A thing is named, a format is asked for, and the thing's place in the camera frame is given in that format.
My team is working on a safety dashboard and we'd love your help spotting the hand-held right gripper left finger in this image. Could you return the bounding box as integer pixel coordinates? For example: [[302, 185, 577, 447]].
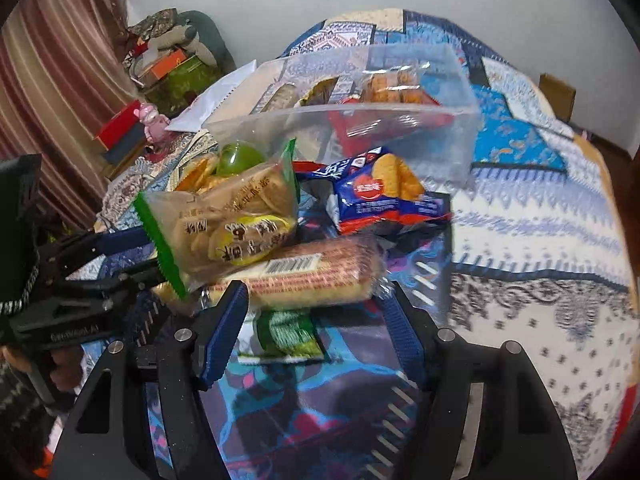
[[52, 280, 249, 480]]

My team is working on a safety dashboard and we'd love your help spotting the orange cracker packet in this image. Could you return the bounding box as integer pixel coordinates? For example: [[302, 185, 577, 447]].
[[174, 152, 222, 194]]

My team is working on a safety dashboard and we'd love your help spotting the orange box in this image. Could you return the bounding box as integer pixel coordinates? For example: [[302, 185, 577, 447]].
[[143, 49, 187, 82]]

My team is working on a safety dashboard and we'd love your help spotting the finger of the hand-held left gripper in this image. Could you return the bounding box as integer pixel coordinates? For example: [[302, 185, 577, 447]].
[[42, 230, 151, 281], [55, 262, 168, 302]]

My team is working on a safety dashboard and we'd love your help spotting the striped curtain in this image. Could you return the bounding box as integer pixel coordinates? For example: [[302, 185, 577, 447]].
[[0, 0, 132, 233]]

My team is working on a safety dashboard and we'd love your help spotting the pink toy figure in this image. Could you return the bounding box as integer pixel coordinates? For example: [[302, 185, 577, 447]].
[[137, 102, 169, 145]]

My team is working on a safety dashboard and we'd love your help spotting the dark grey box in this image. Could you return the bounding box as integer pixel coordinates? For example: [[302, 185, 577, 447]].
[[101, 124, 150, 167]]

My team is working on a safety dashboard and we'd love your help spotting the brown cardboard box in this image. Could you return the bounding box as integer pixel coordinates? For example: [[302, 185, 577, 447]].
[[539, 73, 577, 122]]

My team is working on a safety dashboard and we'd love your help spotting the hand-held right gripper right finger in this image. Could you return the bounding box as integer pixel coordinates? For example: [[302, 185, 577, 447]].
[[382, 282, 578, 480]]

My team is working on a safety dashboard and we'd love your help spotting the green patterned box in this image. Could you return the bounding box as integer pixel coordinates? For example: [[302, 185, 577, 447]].
[[143, 56, 222, 112]]

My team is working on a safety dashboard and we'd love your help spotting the red snack packet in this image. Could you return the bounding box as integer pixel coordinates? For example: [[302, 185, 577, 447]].
[[327, 99, 457, 147]]

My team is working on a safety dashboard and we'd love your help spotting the patterned fabric bag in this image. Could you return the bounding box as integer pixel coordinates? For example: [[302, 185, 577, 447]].
[[126, 7, 179, 43]]

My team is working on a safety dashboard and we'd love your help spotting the clear plastic container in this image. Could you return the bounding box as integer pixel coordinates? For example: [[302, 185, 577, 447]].
[[201, 42, 484, 192]]

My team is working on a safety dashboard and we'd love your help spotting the blue patchwork blanket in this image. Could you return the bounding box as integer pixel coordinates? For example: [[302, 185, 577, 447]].
[[100, 7, 640, 480]]

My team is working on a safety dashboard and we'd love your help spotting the dark printed cloth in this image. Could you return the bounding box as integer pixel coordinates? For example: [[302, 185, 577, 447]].
[[100, 187, 453, 480]]

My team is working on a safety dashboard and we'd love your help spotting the red box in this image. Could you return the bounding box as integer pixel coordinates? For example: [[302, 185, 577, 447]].
[[94, 100, 144, 150]]

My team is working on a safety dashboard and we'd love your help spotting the small green white packet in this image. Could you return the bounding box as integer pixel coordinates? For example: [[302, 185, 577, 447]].
[[239, 307, 326, 364]]

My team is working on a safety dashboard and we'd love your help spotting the long cake packet red print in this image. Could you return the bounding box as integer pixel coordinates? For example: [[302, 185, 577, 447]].
[[154, 234, 389, 312]]

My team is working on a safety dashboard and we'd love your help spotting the blue red rice cracker packet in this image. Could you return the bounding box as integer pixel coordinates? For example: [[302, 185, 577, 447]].
[[294, 146, 452, 237]]

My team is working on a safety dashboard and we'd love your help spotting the clear packet of fried snacks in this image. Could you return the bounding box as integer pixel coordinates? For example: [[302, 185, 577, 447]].
[[356, 66, 442, 107]]

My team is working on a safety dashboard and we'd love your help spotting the clear packet of pale biscuits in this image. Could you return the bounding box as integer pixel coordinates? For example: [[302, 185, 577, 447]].
[[252, 82, 302, 114]]

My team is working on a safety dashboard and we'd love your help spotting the green-edged clear biscuit packet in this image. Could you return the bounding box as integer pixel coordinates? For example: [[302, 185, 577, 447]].
[[134, 139, 301, 301]]

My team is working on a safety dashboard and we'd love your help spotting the dark yellow snack packet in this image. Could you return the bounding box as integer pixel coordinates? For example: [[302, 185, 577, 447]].
[[299, 76, 353, 107]]

